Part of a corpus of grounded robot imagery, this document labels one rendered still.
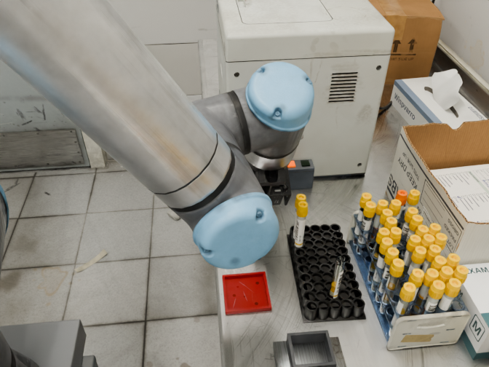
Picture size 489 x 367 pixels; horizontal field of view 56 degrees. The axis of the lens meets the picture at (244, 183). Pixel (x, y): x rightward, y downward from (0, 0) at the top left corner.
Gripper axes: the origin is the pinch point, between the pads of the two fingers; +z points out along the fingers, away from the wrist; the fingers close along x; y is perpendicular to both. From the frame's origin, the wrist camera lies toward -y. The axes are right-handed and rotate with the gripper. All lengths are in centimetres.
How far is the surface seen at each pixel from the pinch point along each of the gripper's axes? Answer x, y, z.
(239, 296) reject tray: -5.0, 20.2, -6.4
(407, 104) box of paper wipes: 38.5, -21.6, 13.4
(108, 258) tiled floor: -51, -13, 114
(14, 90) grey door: -91, -91, 106
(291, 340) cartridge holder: 1.0, 27.3, -13.1
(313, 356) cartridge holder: 3.6, 29.6, -13.2
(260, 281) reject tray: -1.5, 18.1, -5.3
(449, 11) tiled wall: 60, -53, 20
